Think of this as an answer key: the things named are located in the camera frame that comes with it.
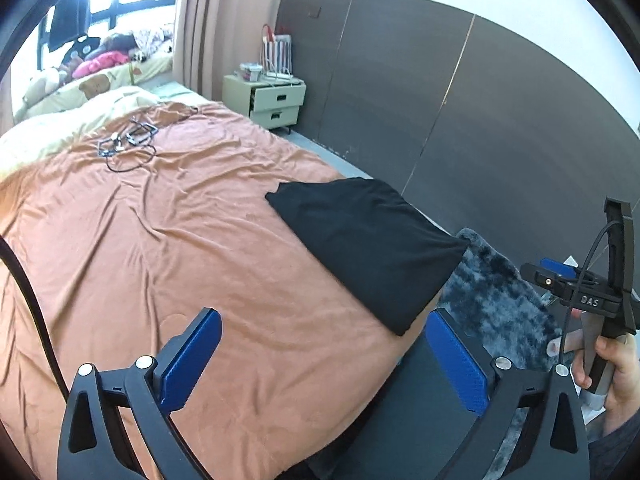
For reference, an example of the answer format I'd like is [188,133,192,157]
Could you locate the cream duvet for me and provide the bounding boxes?
[0,87,166,171]

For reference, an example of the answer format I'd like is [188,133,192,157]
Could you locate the hanging dark clothing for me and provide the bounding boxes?
[47,0,91,53]

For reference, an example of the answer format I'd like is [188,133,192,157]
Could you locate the black t-shirt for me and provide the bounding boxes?
[264,176,472,338]

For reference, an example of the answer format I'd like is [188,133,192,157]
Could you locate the floral cloth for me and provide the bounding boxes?
[127,27,173,58]

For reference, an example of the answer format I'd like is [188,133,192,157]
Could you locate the orange bed blanket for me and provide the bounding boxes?
[0,100,451,480]

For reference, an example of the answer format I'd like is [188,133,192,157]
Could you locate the pile of soft toys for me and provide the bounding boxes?
[15,52,176,121]

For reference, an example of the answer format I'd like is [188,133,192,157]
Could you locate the pink cloth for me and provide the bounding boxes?
[72,50,131,78]

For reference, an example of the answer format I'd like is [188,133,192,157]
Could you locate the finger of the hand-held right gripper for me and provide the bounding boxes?
[520,262,576,295]
[539,257,578,279]

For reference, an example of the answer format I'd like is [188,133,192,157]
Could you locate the dark grey bed frame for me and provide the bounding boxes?
[305,332,501,480]

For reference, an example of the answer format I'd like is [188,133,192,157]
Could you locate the tangle of black wires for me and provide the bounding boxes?
[97,115,161,173]

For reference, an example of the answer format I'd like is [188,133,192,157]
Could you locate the white plush bear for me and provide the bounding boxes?
[22,67,63,106]

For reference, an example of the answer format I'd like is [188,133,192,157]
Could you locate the grey rug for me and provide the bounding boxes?
[435,227,566,480]

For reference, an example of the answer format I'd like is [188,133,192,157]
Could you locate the black and white plush toy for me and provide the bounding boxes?
[62,35,98,61]

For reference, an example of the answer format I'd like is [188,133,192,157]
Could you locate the beige curtain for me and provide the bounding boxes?
[172,0,291,106]

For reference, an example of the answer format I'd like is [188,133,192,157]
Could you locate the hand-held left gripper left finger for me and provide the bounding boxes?
[57,307,223,480]

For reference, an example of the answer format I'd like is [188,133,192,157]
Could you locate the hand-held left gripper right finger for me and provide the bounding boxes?
[424,308,591,480]

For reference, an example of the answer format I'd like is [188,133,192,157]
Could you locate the person's right forearm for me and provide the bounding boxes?
[587,405,640,480]

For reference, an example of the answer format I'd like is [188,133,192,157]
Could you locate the person's right hand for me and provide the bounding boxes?
[547,307,640,436]

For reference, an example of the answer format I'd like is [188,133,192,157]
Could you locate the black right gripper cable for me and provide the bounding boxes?
[560,217,626,361]

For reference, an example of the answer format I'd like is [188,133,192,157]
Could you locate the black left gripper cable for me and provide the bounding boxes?
[0,237,71,401]

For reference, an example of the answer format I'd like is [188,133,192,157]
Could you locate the cream nightstand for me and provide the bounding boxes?
[222,74,307,133]

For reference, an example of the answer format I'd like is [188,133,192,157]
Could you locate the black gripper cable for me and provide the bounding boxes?
[0,237,71,401]
[560,217,626,361]

